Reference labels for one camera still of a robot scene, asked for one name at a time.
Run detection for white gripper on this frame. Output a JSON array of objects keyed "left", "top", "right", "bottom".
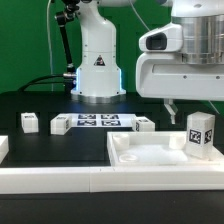
[{"left": 136, "top": 53, "right": 224, "bottom": 124}]

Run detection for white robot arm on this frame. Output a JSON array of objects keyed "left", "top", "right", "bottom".
[{"left": 71, "top": 0, "right": 224, "bottom": 114}]

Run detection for fiducial marker sheet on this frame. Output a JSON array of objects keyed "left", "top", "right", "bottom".
[{"left": 57, "top": 113, "right": 138, "bottom": 128}]

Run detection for white left barrier piece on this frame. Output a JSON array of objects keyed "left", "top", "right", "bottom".
[{"left": 0, "top": 136, "right": 9, "bottom": 164}]

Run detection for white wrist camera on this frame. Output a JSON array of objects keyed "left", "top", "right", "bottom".
[{"left": 139, "top": 23, "right": 183, "bottom": 52}]

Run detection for black cables at base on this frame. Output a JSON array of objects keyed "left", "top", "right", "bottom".
[{"left": 18, "top": 73, "right": 77, "bottom": 93}]

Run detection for grey cable right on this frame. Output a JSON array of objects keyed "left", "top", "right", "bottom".
[{"left": 129, "top": 0, "right": 152, "bottom": 33}]

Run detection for grey cable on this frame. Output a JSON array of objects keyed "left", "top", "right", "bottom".
[
  {"left": 46, "top": 0, "right": 55, "bottom": 92},
  {"left": 129, "top": 0, "right": 152, "bottom": 33}
]

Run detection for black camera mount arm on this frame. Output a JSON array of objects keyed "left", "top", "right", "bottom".
[{"left": 55, "top": 0, "right": 80, "bottom": 86}]

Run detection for grey cable left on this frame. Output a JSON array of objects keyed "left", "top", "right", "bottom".
[{"left": 46, "top": 0, "right": 55, "bottom": 92}]

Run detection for white front barrier wall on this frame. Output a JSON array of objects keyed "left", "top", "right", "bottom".
[{"left": 0, "top": 166, "right": 224, "bottom": 194}]

